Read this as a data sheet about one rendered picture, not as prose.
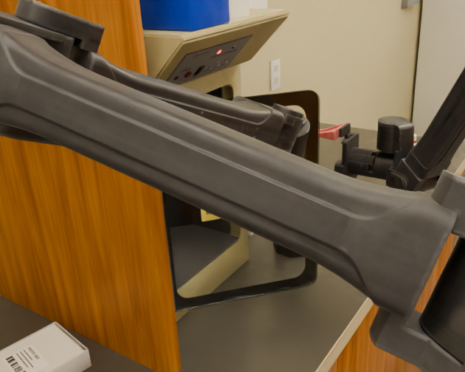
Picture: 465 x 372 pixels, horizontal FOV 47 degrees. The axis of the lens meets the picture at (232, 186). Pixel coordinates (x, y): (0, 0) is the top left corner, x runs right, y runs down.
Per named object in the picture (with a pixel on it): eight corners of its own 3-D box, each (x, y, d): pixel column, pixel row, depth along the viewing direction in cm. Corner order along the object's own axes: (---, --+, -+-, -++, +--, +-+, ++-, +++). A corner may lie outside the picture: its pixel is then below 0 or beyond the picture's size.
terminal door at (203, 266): (166, 311, 103) (141, 108, 86) (315, 283, 109) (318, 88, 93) (167, 314, 102) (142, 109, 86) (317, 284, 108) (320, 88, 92)
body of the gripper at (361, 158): (350, 131, 115) (384, 136, 111) (349, 176, 119) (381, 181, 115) (338, 140, 110) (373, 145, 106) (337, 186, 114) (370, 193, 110)
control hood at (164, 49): (129, 97, 85) (121, 32, 81) (240, 59, 109) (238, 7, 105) (187, 105, 79) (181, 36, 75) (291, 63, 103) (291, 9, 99)
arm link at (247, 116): (3, 140, 42) (42, 4, 40) (-30, 116, 45) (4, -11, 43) (288, 178, 76) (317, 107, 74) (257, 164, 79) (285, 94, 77)
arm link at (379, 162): (401, 187, 106) (410, 177, 111) (403, 154, 104) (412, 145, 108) (367, 181, 110) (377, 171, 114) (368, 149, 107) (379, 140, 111)
